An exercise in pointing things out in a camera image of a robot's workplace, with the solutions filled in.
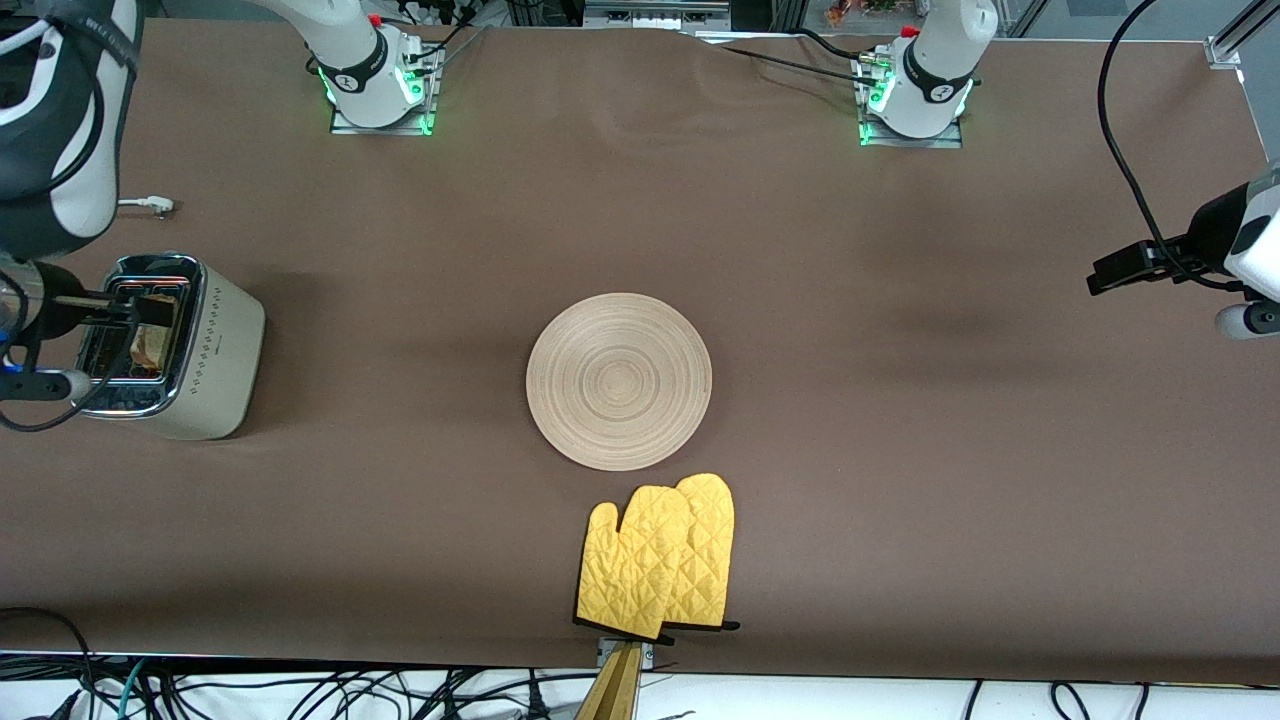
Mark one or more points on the white chrome two-slot toaster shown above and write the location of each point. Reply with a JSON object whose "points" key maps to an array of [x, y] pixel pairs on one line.
{"points": [[220, 350]]}

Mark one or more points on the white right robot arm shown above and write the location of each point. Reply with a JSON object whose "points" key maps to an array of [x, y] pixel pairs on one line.
{"points": [[350, 60]]}

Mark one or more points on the small metal bracket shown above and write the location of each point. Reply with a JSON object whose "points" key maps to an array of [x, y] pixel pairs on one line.
{"points": [[603, 650]]}

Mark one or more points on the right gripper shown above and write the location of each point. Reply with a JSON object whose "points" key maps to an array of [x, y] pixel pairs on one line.
{"points": [[55, 303]]}

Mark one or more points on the slice of brown-crust bread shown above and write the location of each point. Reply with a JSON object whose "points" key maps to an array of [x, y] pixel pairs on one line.
{"points": [[150, 345]]}

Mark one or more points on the yellow quilted oven mitt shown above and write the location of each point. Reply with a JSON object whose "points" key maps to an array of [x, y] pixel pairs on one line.
{"points": [[712, 540], [640, 560]]}

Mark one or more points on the round pale wooden plate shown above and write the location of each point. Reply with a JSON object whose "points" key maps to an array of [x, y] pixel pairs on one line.
{"points": [[620, 380]]}

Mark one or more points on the wooden post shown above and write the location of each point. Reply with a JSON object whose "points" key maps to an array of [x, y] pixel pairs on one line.
{"points": [[615, 690]]}

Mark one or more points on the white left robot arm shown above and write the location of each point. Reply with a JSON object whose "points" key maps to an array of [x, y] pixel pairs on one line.
{"points": [[940, 60]]}

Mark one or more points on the aluminium frame profile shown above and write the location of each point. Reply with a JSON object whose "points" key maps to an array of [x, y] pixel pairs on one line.
{"points": [[1240, 30]]}

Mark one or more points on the brown table mat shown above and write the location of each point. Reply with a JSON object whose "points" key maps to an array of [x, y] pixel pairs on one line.
{"points": [[900, 450]]}

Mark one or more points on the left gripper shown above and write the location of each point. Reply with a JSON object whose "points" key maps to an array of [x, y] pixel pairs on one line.
{"points": [[1207, 236]]}

